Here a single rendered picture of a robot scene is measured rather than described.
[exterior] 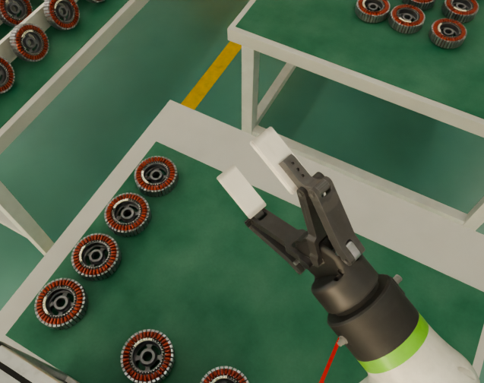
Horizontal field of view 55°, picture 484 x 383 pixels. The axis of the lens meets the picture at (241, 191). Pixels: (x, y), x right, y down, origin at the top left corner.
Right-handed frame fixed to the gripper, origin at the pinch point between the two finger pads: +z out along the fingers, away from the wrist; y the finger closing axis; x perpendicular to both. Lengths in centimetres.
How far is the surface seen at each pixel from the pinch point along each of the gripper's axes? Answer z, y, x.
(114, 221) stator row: 11, -67, 6
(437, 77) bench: -14, -56, -95
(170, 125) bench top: 25, -76, -25
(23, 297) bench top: 10, -72, 32
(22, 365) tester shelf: -1.9, -27.0, 34.8
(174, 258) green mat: -5, -64, 1
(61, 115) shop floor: 83, -182, -24
